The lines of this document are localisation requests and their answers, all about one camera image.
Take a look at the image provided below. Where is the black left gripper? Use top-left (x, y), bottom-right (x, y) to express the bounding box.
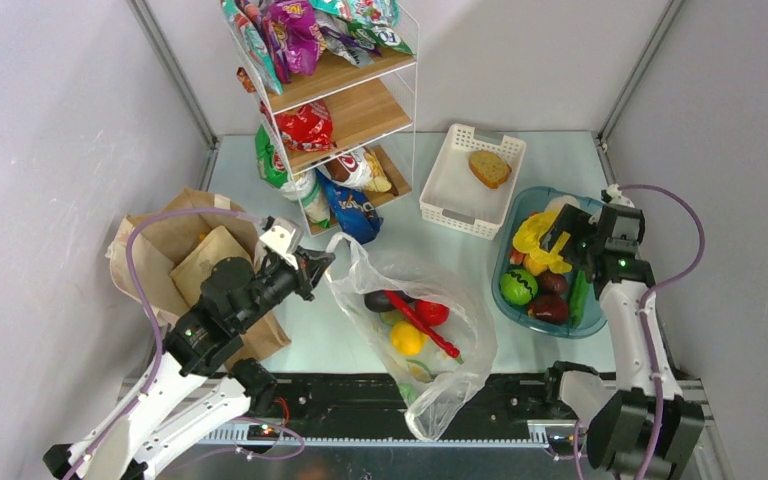
top-left (236, 244), bottom-right (336, 330)

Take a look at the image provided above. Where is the yellow toy cabbage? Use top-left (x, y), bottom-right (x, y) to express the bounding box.
top-left (512, 195), bottom-right (580, 277)

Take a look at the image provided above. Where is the red toy pepper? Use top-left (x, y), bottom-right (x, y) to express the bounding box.
top-left (384, 290), bottom-right (463, 364)

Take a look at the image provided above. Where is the yellow toy lemon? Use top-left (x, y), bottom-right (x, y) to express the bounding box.
top-left (390, 321), bottom-right (427, 356)

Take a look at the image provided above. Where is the translucent plastic grocery bag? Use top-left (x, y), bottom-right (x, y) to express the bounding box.
top-left (325, 233), bottom-right (497, 442)

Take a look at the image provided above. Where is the brown burlap tote bag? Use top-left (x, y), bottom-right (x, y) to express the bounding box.
top-left (106, 187), bottom-right (291, 366)

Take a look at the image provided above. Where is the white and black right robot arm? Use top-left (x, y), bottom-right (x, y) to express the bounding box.
top-left (540, 205), bottom-right (705, 479)

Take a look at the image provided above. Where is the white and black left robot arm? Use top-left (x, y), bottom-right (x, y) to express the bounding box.
top-left (43, 247), bottom-right (335, 479)

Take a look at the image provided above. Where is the green toy cucumber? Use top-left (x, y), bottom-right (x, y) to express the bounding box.
top-left (568, 271), bottom-right (590, 329)

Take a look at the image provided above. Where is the brown toy potato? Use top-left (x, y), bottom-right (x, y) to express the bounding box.
top-left (536, 270), bottom-right (569, 296)

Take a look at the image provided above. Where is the blue snack bag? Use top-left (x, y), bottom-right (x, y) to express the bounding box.
top-left (316, 171), bottom-right (382, 244)

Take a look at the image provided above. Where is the dark purple toy eggplant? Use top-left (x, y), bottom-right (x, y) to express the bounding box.
top-left (363, 290), bottom-right (415, 313)

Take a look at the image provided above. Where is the dark red toy apple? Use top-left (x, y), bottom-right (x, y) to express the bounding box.
top-left (526, 294), bottom-right (569, 325)

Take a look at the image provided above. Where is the green white chips bag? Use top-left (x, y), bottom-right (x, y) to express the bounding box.
top-left (280, 170), bottom-right (331, 228)

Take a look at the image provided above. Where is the green toy ball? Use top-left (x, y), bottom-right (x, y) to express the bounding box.
top-left (499, 268), bottom-right (539, 306)

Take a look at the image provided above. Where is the teal plastic tub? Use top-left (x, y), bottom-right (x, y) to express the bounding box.
top-left (491, 186), bottom-right (607, 339)

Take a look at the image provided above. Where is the white red chips bag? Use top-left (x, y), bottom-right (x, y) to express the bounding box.
top-left (324, 147), bottom-right (393, 193)

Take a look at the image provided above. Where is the slice of toasted bread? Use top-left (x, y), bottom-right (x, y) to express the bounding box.
top-left (468, 151), bottom-right (512, 189)

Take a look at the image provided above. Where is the red snack bag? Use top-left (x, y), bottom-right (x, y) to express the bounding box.
top-left (275, 100), bottom-right (335, 152)

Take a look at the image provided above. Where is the white plastic basket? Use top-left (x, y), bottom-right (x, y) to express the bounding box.
top-left (419, 123), bottom-right (527, 240)

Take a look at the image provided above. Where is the green white snack bag top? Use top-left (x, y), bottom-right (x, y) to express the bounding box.
top-left (311, 0), bottom-right (414, 67)

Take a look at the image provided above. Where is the purple snack bag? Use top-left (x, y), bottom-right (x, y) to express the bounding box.
top-left (267, 0), bottom-right (326, 75)

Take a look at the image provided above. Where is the teal snack bag left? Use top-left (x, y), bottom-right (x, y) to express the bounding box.
top-left (221, 1), bottom-right (283, 94)

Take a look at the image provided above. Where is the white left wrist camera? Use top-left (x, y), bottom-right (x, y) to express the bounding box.
top-left (259, 216), bottom-right (303, 256)

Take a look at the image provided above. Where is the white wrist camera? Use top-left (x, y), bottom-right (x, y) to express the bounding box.
top-left (600, 183), bottom-right (632, 207)
top-left (259, 216), bottom-right (303, 256)

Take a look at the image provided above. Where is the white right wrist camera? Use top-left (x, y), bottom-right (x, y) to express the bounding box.
top-left (600, 183), bottom-right (632, 207)

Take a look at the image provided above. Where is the white wire wooden shelf rack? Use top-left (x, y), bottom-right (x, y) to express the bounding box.
top-left (221, 1), bottom-right (417, 207)

